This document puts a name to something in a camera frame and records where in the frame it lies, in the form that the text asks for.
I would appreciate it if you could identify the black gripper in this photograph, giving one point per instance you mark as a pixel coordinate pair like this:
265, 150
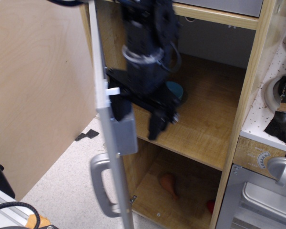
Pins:
144, 84

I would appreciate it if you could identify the silver fridge door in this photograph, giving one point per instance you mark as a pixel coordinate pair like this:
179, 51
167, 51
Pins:
103, 107

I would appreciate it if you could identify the silver fridge door handle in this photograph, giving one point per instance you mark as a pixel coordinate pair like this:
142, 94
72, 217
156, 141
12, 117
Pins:
98, 164

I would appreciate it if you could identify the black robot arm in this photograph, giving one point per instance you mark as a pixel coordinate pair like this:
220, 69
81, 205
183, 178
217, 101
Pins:
150, 27

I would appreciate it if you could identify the silver ice dispenser panel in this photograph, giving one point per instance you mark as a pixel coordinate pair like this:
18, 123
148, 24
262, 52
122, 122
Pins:
125, 134

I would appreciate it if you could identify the black tape on floor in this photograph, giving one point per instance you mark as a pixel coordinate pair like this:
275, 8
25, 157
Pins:
90, 134

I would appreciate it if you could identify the orange toy chicken drumstick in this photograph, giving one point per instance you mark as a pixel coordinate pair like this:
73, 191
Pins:
167, 182

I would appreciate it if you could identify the plywood board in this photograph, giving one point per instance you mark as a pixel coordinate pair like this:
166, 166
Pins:
46, 87

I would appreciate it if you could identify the wooden toy kitchen cabinet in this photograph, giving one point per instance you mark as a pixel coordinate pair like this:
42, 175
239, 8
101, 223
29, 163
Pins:
198, 149

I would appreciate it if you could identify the red toy item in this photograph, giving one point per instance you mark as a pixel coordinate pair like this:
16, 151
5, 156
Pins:
210, 206

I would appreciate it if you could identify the silver oven door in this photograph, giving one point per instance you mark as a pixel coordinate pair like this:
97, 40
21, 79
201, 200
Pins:
235, 213

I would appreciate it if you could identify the silver oven knob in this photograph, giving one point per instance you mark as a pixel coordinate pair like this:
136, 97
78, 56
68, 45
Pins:
276, 166

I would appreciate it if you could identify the silver freezer door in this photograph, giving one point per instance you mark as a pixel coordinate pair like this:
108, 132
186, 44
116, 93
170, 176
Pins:
243, 7

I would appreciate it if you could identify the silver oven door handle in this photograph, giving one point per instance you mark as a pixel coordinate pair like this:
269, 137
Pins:
271, 202

